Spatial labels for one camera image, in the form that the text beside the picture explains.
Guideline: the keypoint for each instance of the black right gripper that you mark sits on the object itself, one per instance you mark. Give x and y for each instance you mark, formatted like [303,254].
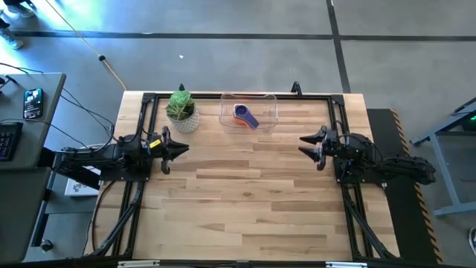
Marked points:
[334,147]

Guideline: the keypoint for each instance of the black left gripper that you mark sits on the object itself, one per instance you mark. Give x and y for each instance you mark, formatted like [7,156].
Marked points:
[166,165]

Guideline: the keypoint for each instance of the blue measuring cup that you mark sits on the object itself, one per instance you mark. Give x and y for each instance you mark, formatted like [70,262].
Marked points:
[250,120]

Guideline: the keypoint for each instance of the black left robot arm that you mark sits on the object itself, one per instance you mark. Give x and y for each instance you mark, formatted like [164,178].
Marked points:
[93,158]

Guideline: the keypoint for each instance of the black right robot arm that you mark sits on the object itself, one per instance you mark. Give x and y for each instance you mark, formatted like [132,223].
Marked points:
[401,167]

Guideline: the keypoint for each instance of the clear plastic basket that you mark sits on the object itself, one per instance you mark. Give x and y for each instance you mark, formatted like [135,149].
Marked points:
[267,108]

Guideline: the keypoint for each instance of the yellow label tag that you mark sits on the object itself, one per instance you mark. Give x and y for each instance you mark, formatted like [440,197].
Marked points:
[155,143]

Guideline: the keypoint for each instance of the white triangle-patterned planter pot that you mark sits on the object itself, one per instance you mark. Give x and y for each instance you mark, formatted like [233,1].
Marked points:
[187,124]

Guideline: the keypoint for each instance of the green potted plant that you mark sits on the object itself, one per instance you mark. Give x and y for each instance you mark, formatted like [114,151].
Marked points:
[180,102]

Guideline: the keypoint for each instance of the black table clamp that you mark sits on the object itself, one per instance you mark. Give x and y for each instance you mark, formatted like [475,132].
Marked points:
[296,88]
[181,88]

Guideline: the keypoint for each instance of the white paper sheet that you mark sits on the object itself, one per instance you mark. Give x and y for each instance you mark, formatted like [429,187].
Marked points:
[80,189]

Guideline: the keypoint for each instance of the black hazard-striped floor mat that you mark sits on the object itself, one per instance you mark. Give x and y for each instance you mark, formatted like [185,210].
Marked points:
[394,223]

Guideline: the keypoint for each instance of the black smartphone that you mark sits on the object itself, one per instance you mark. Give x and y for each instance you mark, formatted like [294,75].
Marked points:
[33,104]

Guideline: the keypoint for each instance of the grey desk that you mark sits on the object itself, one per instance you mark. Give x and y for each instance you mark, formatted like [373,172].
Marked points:
[22,193]

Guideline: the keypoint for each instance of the black desk caster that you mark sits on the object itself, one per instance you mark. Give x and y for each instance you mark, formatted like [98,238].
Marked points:
[46,245]

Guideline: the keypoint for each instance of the black keyboard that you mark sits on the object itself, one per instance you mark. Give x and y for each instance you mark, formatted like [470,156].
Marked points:
[9,141]

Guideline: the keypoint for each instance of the person's grey shoe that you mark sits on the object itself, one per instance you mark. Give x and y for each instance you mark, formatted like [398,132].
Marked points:
[20,10]
[11,39]

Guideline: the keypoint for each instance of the black table frame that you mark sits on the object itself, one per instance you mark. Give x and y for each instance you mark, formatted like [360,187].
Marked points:
[208,96]

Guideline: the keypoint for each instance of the silver metal bracket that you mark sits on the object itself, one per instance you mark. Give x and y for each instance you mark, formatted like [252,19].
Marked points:
[137,263]

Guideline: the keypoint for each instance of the blue-grey metal frame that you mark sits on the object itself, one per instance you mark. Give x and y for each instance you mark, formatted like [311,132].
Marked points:
[447,171]

